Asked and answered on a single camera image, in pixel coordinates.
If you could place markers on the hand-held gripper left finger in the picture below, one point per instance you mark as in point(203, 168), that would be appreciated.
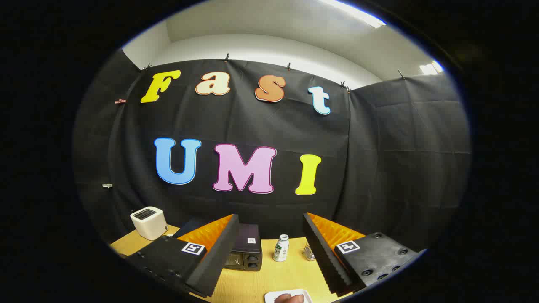
point(219, 256)

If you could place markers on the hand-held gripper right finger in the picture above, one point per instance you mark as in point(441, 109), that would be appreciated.
point(322, 256)

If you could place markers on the black toaster oven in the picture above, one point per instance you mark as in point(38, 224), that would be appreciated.
point(248, 252)

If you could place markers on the white square plate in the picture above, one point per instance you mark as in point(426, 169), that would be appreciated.
point(271, 296)

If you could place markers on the white toaster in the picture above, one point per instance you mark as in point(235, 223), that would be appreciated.
point(149, 225)

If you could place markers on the white bottle green label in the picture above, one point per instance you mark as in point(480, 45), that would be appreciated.
point(281, 248)

